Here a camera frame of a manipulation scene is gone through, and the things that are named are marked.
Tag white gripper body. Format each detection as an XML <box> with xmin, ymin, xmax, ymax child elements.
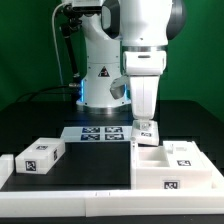
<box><xmin>123</xmin><ymin>51</ymin><xmax>166</xmax><ymax>120</ymax></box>

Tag white cabinet door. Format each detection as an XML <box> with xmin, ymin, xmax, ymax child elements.
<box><xmin>131</xmin><ymin>120</ymin><xmax>159</xmax><ymax>146</ymax></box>
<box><xmin>163</xmin><ymin>141</ymin><xmax>203</xmax><ymax>169</ymax></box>

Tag white cabinet body box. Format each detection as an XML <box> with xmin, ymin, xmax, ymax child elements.
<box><xmin>130</xmin><ymin>142</ymin><xmax>212</xmax><ymax>190</ymax></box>

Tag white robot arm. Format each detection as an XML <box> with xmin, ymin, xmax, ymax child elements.
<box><xmin>72</xmin><ymin>0</ymin><xmax>186</xmax><ymax>131</ymax></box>

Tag white cabinet top block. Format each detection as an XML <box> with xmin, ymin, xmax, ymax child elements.
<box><xmin>15</xmin><ymin>138</ymin><xmax>65</xmax><ymax>174</ymax></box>

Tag white fiducial marker sheet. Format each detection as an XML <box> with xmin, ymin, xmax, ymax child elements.
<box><xmin>61</xmin><ymin>126</ymin><xmax>132</xmax><ymax>143</ymax></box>

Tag black cable on table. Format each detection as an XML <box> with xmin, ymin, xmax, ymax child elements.
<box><xmin>14</xmin><ymin>83</ymin><xmax>83</xmax><ymax>103</ymax></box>

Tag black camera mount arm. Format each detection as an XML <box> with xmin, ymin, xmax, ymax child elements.
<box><xmin>60</xmin><ymin>3</ymin><xmax>101</xmax><ymax>80</ymax></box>

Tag white L-shaped obstacle wall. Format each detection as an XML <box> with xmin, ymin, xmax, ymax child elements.
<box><xmin>0</xmin><ymin>153</ymin><xmax>224</xmax><ymax>217</ymax></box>

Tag white cable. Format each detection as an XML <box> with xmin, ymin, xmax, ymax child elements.
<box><xmin>51</xmin><ymin>1</ymin><xmax>73</xmax><ymax>101</ymax></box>

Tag white wall piece left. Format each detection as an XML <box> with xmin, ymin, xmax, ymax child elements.
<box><xmin>0</xmin><ymin>154</ymin><xmax>14</xmax><ymax>189</ymax></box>

